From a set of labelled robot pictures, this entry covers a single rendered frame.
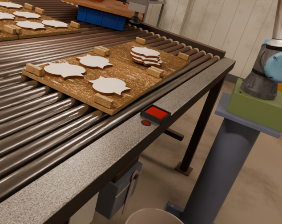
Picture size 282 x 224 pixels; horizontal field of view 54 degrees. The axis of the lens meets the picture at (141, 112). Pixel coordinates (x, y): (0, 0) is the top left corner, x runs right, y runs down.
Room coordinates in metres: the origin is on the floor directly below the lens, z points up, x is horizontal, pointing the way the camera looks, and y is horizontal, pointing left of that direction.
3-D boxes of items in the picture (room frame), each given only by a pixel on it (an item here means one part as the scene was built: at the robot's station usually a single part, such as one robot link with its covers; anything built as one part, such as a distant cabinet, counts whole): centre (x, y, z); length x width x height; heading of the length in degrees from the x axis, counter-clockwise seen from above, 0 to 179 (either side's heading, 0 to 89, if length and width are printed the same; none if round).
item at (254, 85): (1.18, -0.47, 1.01); 0.15 x 0.15 x 0.10
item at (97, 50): (1.19, 0.24, 0.95); 0.06 x 0.02 x 0.03; 72
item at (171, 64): (1.36, 0.05, 0.93); 0.41 x 0.35 x 0.02; 161
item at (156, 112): (0.80, -0.05, 0.92); 0.06 x 0.06 x 0.01; 68
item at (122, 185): (0.61, 0.02, 0.77); 0.14 x 0.11 x 0.18; 158
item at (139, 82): (0.96, 0.18, 0.93); 0.41 x 0.35 x 0.02; 162
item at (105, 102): (0.74, 0.12, 0.95); 0.06 x 0.02 x 0.03; 72
